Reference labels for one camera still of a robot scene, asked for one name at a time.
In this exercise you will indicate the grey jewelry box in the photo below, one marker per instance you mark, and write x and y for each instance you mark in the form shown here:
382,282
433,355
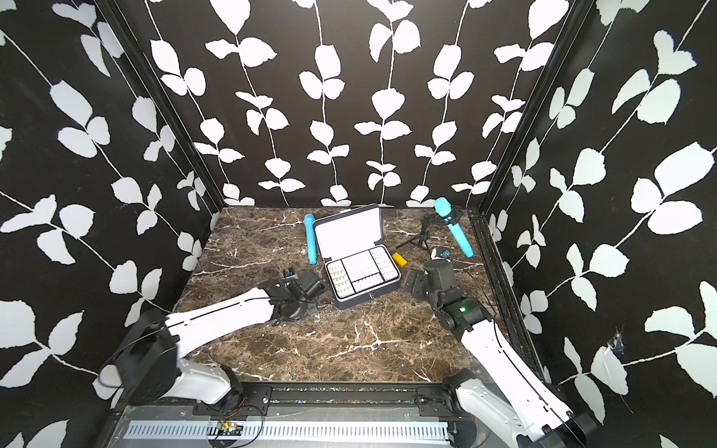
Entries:
357,262

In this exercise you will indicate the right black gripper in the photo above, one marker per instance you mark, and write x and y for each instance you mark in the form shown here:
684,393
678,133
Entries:
422,280

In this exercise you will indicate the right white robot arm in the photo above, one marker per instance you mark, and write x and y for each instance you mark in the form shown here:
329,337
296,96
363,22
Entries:
525,413

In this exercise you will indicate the black tripod mic stand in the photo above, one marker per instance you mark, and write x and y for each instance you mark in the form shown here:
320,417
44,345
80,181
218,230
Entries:
421,240

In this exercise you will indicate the black mounting rail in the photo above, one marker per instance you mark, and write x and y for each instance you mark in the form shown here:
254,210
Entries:
430,399

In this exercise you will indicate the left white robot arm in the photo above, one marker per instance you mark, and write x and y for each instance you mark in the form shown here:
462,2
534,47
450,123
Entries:
151,363

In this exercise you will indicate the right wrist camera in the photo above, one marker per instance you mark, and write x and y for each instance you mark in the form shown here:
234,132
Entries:
441,252

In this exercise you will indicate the small circuit board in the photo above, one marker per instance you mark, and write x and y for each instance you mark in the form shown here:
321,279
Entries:
227,429

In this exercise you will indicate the blue microphone on stand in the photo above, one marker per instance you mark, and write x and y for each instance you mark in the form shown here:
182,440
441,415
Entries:
452,224

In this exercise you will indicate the yellow block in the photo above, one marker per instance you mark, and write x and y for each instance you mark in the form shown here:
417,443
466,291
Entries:
399,259

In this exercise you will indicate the white perforated strip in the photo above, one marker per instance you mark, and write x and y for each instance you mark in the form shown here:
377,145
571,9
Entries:
304,431

